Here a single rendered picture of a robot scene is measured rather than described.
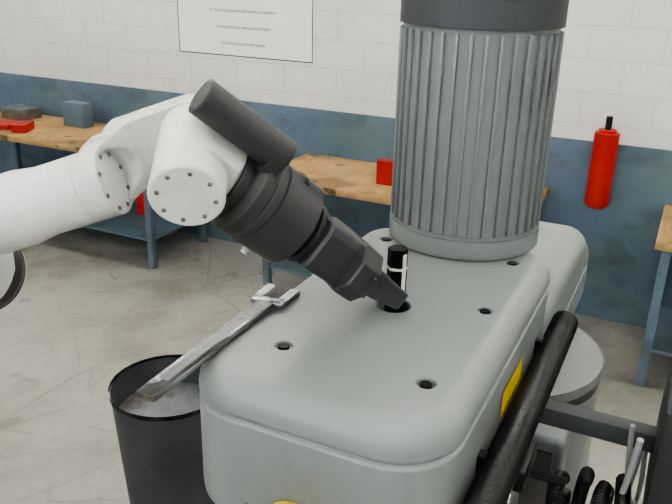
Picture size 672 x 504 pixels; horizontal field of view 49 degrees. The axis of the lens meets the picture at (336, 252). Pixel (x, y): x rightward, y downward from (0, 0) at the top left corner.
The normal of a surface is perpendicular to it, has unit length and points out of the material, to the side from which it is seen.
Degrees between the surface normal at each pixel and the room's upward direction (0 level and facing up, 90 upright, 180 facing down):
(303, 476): 90
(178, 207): 110
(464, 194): 90
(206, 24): 90
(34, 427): 0
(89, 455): 0
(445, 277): 0
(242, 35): 90
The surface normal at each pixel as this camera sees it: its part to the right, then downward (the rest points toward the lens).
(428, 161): -0.64, 0.27
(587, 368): 0.02, -0.93
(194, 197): 0.06, 0.67
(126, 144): 0.71, 0.29
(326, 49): -0.44, 0.33
